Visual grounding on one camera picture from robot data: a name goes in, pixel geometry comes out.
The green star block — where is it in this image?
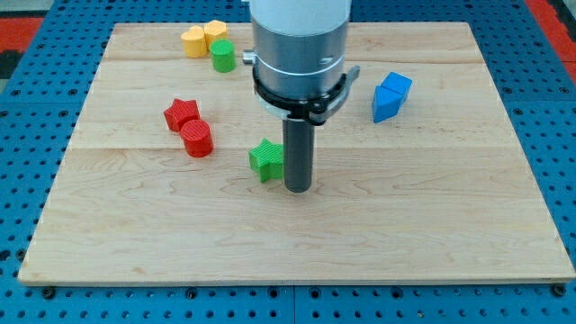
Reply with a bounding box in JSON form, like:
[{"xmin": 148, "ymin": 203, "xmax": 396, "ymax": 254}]
[{"xmin": 248, "ymin": 139, "xmax": 284, "ymax": 183}]

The yellow hexagon block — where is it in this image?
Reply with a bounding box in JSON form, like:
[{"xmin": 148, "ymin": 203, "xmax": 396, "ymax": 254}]
[{"xmin": 203, "ymin": 20, "xmax": 228, "ymax": 48}]

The red cylinder block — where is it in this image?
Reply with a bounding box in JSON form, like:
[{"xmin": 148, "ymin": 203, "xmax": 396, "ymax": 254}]
[{"xmin": 180, "ymin": 120, "xmax": 213, "ymax": 158}]

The yellow heart block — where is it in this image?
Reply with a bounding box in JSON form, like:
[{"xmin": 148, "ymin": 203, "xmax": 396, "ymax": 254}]
[{"xmin": 180, "ymin": 25, "xmax": 208, "ymax": 59}]

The wooden board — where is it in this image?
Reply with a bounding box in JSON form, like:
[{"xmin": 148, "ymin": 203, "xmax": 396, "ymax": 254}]
[{"xmin": 18, "ymin": 22, "xmax": 575, "ymax": 286}]

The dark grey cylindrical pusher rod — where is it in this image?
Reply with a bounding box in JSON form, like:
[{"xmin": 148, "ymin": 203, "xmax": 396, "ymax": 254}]
[{"xmin": 283, "ymin": 120, "xmax": 314, "ymax": 193}]

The green cylinder block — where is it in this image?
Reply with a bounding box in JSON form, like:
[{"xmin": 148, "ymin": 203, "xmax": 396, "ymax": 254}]
[{"xmin": 210, "ymin": 39, "xmax": 236, "ymax": 73}]

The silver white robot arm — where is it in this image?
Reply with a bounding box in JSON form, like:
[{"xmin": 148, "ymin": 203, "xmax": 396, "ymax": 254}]
[{"xmin": 243, "ymin": 0, "xmax": 360, "ymax": 193}]

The black clamp ring mount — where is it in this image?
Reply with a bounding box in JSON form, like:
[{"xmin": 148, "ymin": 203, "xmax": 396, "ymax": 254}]
[{"xmin": 252, "ymin": 66, "xmax": 360, "ymax": 126}]

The red star block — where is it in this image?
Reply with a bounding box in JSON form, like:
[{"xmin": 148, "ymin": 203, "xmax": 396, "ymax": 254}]
[{"xmin": 163, "ymin": 99, "xmax": 201, "ymax": 132}]

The blue triangle block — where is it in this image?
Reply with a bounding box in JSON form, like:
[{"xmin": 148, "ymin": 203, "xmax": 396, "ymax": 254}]
[{"xmin": 372, "ymin": 85, "xmax": 403, "ymax": 123}]

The blue cube block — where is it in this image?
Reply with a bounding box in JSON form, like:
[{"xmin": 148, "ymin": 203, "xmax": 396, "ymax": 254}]
[{"xmin": 381, "ymin": 72, "xmax": 413, "ymax": 102}]

